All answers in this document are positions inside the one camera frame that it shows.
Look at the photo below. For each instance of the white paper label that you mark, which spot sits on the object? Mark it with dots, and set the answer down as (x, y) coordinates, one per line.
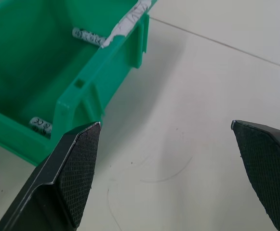
(127, 22)

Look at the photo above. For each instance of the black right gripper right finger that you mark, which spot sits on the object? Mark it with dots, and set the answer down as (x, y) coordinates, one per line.
(267, 168)

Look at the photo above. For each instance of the green plastic storage bin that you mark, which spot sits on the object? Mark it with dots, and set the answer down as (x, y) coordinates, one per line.
(43, 72)

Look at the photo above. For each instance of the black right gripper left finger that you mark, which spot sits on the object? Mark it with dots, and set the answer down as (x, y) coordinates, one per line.
(67, 173)

